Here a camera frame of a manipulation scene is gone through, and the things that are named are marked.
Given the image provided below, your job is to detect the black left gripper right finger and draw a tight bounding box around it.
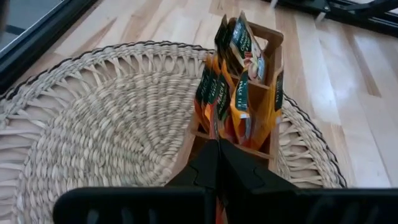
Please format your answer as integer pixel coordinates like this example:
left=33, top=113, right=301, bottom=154
left=220, top=139, right=398, bottom=224

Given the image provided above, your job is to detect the wooden three-compartment box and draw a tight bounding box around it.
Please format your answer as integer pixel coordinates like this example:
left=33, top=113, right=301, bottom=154
left=170, top=17, right=285, bottom=187

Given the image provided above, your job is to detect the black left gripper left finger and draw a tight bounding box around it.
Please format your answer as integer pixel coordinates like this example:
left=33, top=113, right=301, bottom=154
left=52, top=139, right=221, bottom=224

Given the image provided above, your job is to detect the round woven straw placemat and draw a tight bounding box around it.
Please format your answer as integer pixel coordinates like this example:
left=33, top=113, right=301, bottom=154
left=0, top=40, right=348, bottom=224

